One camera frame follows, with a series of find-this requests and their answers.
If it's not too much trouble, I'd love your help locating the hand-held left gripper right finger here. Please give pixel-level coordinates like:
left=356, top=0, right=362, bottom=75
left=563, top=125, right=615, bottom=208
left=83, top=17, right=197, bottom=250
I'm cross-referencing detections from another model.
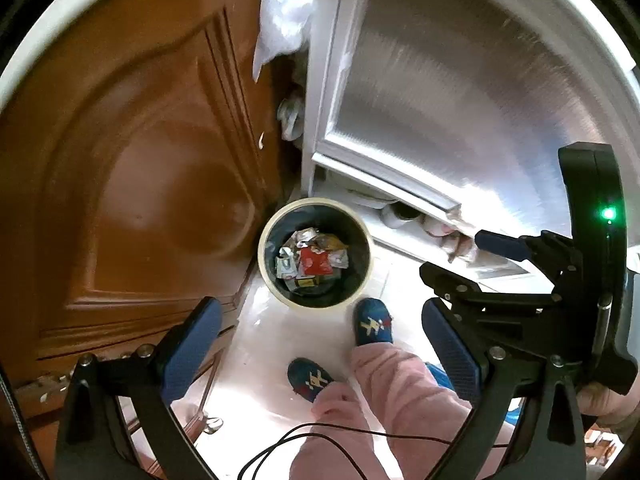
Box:
left=421, top=297, right=586, bottom=480

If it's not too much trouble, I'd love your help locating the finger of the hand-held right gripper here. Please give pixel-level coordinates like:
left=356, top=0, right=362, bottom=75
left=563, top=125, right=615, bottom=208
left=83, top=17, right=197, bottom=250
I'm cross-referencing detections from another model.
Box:
left=419, top=261, right=566, bottom=321
left=474, top=229, right=583, bottom=291

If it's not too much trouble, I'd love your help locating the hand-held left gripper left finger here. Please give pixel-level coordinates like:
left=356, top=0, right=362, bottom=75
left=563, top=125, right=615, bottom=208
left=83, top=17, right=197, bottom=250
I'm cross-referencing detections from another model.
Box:
left=52, top=296, right=223, bottom=480

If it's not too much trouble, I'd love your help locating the round dark bin cream rim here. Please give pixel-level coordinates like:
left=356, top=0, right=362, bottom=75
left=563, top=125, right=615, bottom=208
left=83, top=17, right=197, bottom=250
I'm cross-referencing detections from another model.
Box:
left=257, top=198, right=373, bottom=309

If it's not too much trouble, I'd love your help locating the red wrapper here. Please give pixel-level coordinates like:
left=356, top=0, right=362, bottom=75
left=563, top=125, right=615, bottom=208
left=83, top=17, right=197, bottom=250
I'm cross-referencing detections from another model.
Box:
left=299, top=249, right=335, bottom=277

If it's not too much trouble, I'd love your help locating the silver foil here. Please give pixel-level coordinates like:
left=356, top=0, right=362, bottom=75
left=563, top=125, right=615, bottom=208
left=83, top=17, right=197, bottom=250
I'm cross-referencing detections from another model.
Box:
left=280, top=229, right=321, bottom=261

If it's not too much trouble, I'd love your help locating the person's right hand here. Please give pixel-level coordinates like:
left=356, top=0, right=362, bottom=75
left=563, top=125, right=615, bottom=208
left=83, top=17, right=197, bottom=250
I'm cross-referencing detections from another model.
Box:
left=575, top=380, right=640, bottom=421

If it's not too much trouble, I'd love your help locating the pink and white cloth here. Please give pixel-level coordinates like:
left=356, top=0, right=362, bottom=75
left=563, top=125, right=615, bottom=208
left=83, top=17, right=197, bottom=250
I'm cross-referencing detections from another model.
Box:
left=425, top=212, right=480, bottom=264

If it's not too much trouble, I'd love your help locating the person's right leg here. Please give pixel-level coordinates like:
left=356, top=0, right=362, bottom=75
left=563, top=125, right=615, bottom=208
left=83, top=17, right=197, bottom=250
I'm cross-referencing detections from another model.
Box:
left=348, top=342, right=506, bottom=480

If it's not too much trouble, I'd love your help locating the person's leg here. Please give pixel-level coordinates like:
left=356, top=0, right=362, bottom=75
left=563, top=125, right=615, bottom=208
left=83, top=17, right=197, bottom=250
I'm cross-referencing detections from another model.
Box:
left=348, top=342, right=506, bottom=480
left=290, top=382, right=406, bottom=480

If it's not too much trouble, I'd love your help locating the blue patterned slipper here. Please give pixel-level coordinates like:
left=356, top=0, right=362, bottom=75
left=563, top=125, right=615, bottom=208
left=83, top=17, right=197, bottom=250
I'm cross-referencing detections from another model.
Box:
left=287, top=357, right=335, bottom=403
left=353, top=297, right=394, bottom=346

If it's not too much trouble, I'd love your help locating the white plastic container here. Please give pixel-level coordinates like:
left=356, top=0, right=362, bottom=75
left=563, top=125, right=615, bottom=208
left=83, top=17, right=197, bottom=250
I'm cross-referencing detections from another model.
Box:
left=382, top=202, right=421, bottom=229

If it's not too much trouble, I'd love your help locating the person's left leg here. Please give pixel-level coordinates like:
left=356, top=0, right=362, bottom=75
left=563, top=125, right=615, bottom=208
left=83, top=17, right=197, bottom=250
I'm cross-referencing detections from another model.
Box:
left=290, top=382, right=406, bottom=480

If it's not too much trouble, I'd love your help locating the brown wooden cabinet door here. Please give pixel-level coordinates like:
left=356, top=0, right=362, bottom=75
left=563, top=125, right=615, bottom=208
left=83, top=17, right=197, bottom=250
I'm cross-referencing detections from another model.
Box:
left=0, top=0, right=311, bottom=411

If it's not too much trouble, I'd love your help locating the grey plastic bag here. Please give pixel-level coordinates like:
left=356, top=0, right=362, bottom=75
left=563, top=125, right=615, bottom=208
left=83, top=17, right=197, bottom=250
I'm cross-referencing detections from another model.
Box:
left=277, top=92, right=306, bottom=141

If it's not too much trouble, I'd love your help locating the white plastic bag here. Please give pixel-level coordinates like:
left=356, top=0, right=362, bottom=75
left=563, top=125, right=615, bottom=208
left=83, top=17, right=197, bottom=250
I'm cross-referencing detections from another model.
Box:
left=251, top=0, right=321, bottom=83

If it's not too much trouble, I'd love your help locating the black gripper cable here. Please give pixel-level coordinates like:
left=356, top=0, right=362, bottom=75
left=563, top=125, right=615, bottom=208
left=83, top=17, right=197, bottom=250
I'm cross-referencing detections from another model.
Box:
left=237, top=422, right=453, bottom=480

